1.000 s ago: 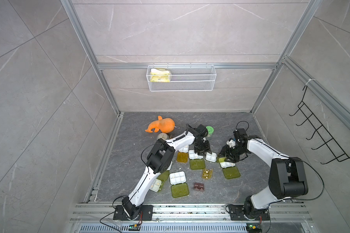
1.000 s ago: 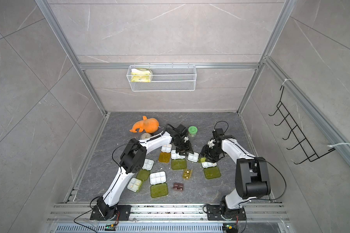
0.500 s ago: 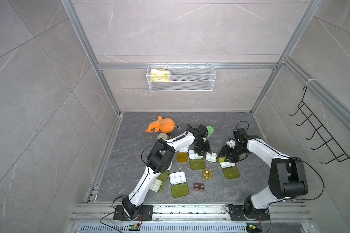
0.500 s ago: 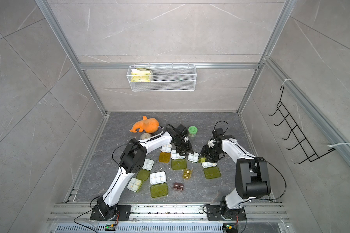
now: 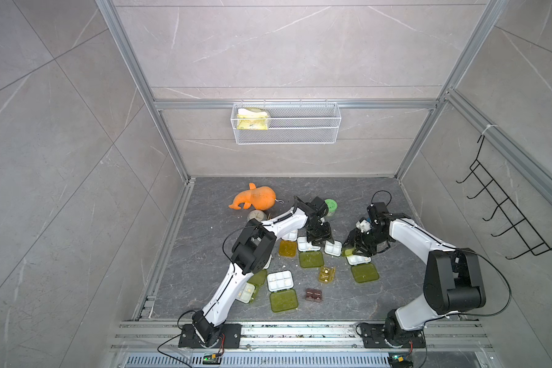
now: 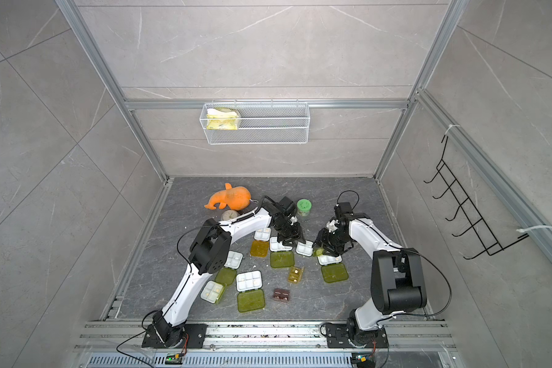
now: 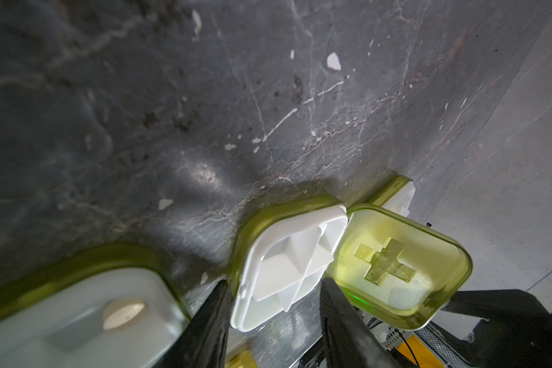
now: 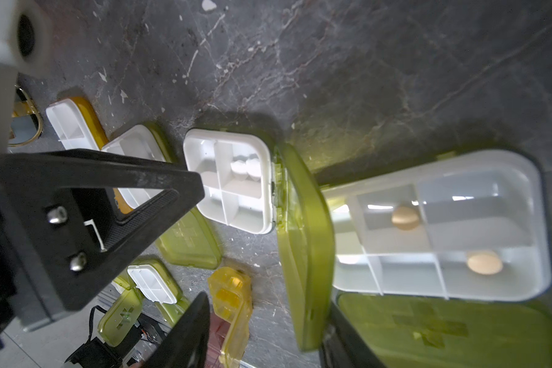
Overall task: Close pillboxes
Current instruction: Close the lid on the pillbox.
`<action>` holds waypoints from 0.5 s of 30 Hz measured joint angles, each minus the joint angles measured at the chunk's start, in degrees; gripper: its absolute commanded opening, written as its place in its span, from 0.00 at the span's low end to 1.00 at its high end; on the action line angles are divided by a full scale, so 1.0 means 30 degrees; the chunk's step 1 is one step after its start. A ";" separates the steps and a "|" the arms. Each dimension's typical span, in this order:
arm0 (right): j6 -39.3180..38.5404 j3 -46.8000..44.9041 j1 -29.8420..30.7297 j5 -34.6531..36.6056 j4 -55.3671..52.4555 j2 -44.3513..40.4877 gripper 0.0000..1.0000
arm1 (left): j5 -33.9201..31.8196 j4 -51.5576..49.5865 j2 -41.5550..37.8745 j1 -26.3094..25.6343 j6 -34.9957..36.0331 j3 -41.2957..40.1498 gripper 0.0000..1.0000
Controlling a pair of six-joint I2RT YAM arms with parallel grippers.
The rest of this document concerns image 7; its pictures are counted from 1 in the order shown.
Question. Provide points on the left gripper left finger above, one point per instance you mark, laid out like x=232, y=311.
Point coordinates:
x=204, y=342

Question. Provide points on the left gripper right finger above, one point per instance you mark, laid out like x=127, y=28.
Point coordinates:
x=347, y=341

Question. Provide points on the small yellow clear pillbox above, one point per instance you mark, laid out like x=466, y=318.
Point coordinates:
x=242, y=360

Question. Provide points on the green lid six-cell pillbox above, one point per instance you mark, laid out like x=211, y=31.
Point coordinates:
x=109, y=306

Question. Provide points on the small green pillbox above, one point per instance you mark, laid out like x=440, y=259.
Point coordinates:
x=385, y=264

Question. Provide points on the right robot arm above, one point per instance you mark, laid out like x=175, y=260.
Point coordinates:
x=515, y=329

